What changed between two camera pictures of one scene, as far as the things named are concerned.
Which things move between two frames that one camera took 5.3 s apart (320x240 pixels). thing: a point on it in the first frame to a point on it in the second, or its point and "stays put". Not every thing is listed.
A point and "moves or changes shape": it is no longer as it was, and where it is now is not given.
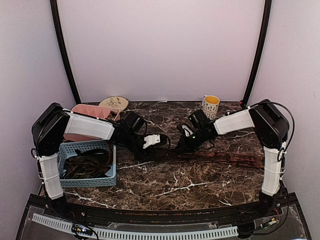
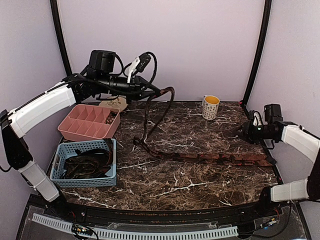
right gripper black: [185, 146] to [247, 132]
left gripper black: [145, 154] to [135, 90]
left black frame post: [54, 6] stays put
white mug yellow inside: [210, 104] stays put
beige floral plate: [116, 102] stays put
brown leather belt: [248, 159] moves or changes shape
